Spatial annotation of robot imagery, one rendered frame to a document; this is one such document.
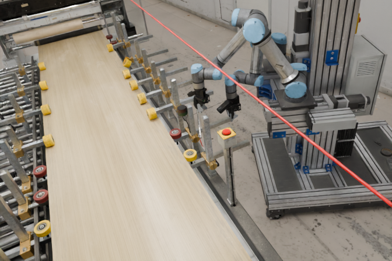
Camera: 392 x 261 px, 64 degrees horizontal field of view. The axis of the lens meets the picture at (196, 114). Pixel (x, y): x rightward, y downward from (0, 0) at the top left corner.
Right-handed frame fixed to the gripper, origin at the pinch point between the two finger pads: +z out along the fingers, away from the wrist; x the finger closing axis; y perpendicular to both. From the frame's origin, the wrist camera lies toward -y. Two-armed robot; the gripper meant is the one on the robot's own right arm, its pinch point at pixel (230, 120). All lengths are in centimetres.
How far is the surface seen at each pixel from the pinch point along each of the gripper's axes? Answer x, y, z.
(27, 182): 14, -139, -1
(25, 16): 255, -124, -45
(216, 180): -35.4, -31.1, 12.4
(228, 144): -58, -32, -35
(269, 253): -91, -31, 12
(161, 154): -16, -58, -8
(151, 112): 22, -50, -14
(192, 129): -5.7, -31.2, -9.7
